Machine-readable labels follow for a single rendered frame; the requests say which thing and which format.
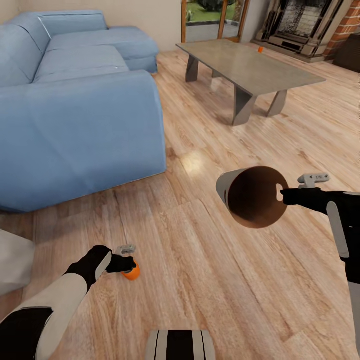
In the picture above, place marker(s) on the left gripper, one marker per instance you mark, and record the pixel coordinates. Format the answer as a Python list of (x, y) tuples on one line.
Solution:
[(124, 264)]

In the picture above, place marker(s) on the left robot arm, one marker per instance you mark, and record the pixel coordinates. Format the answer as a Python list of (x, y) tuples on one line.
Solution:
[(34, 330)]

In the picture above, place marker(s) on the robot trunk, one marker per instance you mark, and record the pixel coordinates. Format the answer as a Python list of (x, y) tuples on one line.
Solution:
[(180, 345)]

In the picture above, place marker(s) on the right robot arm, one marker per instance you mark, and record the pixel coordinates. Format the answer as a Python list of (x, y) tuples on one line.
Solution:
[(343, 210)]

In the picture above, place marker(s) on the wood fireplace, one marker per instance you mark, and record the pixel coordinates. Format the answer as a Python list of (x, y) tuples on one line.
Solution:
[(301, 29)]

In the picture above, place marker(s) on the trash can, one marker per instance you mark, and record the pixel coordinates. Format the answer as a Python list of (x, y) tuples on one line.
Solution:
[(250, 195)]

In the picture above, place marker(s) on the coffee table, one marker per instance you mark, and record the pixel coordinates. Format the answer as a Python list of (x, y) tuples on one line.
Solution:
[(252, 73)]

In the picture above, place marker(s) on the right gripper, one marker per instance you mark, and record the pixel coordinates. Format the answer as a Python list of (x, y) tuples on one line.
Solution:
[(299, 196)]

